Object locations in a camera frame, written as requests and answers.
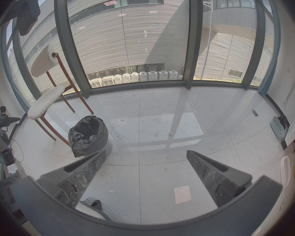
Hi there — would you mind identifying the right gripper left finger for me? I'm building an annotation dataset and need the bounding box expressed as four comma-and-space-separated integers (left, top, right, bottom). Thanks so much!
38, 149, 107, 209

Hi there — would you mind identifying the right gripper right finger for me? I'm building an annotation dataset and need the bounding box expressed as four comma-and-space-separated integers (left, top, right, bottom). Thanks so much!
186, 150, 253, 209

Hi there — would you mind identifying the black plastic bag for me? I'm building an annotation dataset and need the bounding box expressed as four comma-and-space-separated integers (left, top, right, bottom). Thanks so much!
68, 115, 109, 158

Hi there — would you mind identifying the blue-green curtain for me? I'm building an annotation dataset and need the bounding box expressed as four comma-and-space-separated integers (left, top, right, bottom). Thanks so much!
1, 19, 31, 113
257, 0, 282, 96

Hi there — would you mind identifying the white wooden chair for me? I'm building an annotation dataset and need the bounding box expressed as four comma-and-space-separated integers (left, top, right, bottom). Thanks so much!
27, 43, 94, 147

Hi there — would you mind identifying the pale green plastic object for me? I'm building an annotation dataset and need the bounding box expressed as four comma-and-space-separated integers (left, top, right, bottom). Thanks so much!
270, 116, 289, 140

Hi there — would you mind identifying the window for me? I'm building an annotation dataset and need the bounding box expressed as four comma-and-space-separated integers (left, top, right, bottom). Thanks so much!
5, 0, 282, 100

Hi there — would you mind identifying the black cable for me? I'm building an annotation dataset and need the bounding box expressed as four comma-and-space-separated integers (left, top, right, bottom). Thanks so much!
9, 124, 24, 162

